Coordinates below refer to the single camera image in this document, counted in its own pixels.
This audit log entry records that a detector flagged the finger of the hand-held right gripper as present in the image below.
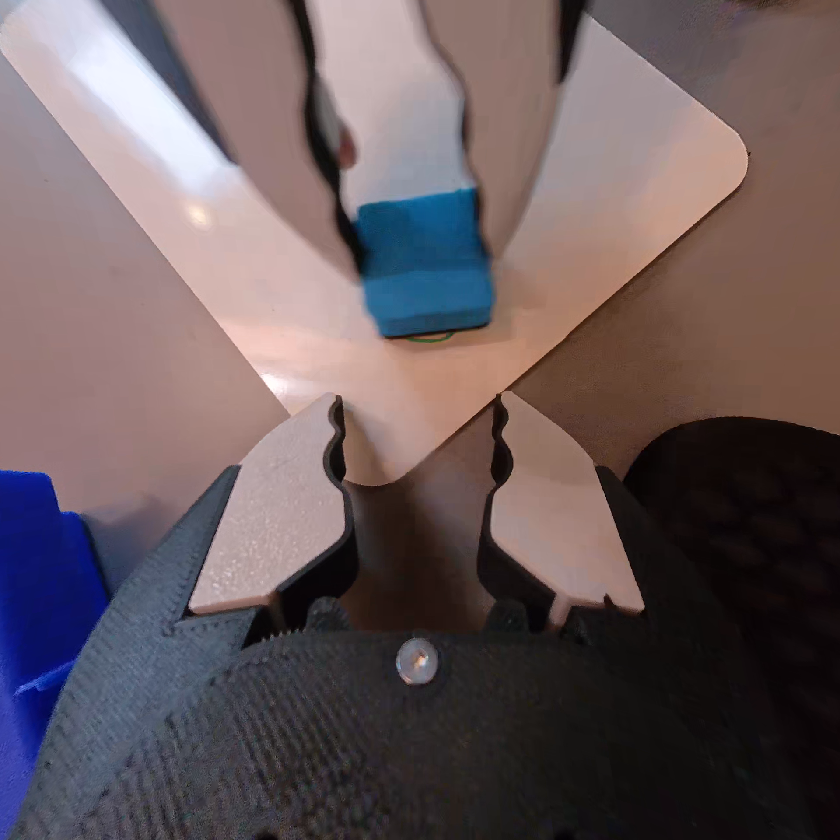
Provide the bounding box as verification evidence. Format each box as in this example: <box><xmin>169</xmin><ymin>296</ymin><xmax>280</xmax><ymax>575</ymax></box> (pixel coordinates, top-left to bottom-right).
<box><xmin>420</xmin><ymin>0</ymin><xmax>575</xmax><ymax>262</ymax></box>
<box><xmin>147</xmin><ymin>0</ymin><xmax>366</xmax><ymax>284</ymax></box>

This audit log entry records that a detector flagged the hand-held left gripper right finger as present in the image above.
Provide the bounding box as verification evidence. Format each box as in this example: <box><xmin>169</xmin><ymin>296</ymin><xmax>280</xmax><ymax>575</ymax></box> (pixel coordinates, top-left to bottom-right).
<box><xmin>477</xmin><ymin>392</ymin><xmax>646</xmax><ymax>630</ymax></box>

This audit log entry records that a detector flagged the blue whiteboard eraser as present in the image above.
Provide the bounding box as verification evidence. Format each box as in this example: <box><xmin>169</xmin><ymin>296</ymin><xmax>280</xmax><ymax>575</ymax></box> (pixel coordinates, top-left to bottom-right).
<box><xmin>354</xmin><ymin>188</ymin><xmax>495</xmax><ymax>340</ymax></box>

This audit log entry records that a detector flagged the black mesh armrest pad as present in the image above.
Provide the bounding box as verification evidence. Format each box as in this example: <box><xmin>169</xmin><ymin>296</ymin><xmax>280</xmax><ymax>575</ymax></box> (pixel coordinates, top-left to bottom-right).
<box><xmin>622</xmin><ymin>416</ymin><xmax>840</xmax><ymax>840</ymax></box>

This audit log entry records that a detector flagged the blue plastic bin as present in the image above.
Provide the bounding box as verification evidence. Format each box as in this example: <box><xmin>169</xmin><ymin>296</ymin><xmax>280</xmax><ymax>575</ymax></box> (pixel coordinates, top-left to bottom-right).
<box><xmin>0</xmin><ymin>469</ymin><xmax>110</xmax><ymax>824</ymax></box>

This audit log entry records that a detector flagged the small white whiteboard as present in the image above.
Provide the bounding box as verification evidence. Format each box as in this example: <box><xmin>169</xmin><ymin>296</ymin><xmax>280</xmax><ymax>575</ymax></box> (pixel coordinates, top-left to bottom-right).
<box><xmin>0</xmin><ymin>0</ymin><xmax>751</xmax><ymax>488</ymax></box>

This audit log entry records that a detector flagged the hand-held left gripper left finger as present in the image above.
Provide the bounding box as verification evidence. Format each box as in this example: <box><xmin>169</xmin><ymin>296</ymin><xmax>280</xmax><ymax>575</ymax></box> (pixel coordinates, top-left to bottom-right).
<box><xmin>188</xmin><ymin>392</ymin><xmax>361</xmax><ymax>634</ymax></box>

